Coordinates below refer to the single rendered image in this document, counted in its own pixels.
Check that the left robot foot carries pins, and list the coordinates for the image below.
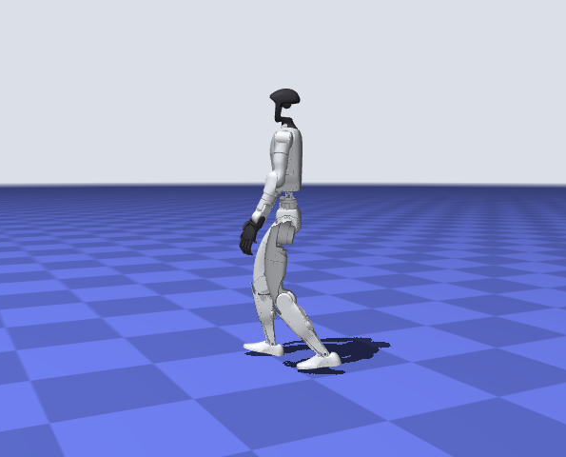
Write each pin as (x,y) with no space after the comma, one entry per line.
(332,360)

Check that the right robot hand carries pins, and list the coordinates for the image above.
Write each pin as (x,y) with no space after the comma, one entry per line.
(247,224)

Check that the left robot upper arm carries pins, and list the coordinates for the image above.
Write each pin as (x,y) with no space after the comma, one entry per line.
(283,141)

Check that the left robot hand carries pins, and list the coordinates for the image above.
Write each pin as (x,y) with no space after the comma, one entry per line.
(249,234)

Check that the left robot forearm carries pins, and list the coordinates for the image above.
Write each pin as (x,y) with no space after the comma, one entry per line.
(268,198)

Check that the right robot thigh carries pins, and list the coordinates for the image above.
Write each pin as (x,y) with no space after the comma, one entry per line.
(259,281)

